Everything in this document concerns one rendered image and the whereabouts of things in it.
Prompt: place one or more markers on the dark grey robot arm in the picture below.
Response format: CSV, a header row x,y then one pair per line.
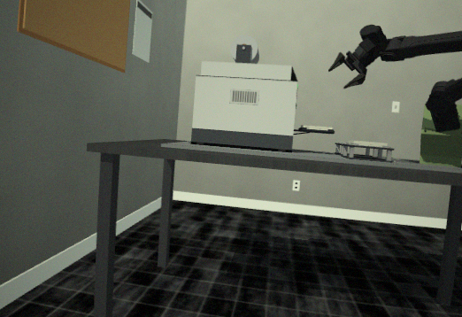
x,y
441,100

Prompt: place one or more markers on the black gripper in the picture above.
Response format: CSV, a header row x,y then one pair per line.
x,y
353,64

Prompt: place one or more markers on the white cylinder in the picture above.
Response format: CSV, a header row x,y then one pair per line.
x,y
245,39

